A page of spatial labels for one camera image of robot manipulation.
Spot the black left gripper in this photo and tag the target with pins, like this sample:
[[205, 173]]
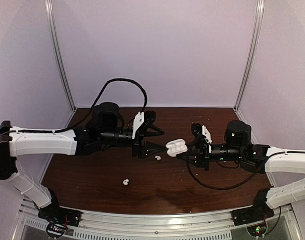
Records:
[[141, 150]]

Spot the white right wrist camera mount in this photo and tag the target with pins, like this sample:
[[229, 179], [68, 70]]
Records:
[[201, 132]]

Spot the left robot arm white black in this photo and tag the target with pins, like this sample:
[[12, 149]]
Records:
[[104, 130]]

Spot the white oval charging case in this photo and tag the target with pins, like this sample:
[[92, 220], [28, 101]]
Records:
[[176, 147]]

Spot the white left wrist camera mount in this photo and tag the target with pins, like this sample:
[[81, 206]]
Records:
[[142, 122]]

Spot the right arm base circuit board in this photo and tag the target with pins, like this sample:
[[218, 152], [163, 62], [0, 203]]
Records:
[[257, 230]]

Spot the aluminium corner post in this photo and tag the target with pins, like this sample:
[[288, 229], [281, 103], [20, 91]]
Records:
[[57, 54], [258, 21]]

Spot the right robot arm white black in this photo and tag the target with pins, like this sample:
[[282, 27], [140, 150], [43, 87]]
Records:
[[255, 159]]

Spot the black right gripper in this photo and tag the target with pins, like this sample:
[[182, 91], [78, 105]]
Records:
[[202, 157]]

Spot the left aluminium corner post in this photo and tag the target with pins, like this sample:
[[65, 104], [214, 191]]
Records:
[[57, 54]]

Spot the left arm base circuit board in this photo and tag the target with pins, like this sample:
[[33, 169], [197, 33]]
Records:
[[55, 231]]

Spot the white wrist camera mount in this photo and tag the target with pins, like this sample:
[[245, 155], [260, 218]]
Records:
[[201, 132], [142, 122]]

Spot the aluminium front frame rail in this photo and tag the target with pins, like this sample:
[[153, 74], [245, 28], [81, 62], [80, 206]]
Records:
[[207, 225]]

